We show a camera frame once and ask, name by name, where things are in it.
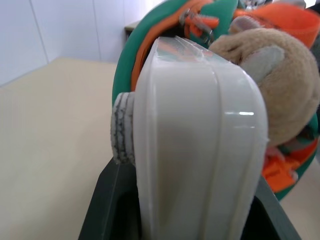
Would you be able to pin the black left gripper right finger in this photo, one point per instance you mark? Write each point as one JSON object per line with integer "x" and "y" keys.
{"x": 270, "y": 215}

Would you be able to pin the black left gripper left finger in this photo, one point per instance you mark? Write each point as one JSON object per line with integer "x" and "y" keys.
{"x": 107, "y": 200}

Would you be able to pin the white plastic box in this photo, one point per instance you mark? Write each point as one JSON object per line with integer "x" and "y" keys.
{"x": 197, "y": 140}

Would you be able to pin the orange and teal backpack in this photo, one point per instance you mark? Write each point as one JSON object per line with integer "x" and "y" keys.
{"x": 175, "y": 27}

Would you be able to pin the beige plush toy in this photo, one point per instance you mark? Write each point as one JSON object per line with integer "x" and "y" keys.
{"x": 280, "y": 82}

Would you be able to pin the wooden cabinet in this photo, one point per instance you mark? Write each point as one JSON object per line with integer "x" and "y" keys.
{"x": 130, "y": 28}

